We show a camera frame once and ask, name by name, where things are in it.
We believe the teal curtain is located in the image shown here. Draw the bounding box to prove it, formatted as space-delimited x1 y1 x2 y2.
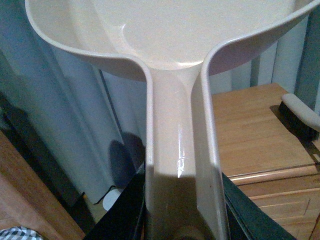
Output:
0 0 318 203

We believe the black white checkered bedsheet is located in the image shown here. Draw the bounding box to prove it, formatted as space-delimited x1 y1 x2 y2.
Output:
0 226 44 240

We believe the beige hand brush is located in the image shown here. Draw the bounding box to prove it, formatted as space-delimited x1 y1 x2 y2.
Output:
278 93 320 141

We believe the wooden nightstand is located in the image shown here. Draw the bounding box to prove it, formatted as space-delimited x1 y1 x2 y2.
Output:
212 83 320 240

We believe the white round floor device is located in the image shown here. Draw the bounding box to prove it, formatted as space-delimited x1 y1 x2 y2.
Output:
102 188 123 211

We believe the beige plastic dustpan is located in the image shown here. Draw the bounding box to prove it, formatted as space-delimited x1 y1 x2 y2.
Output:
25 0 320 240

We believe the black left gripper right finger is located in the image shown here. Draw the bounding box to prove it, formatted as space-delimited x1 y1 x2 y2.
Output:
222 174 295 240

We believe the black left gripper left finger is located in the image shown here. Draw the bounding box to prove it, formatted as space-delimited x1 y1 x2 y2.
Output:
84 163 146 240

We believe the wooden bed frame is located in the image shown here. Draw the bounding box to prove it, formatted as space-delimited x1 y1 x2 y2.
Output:
0 134 85 240

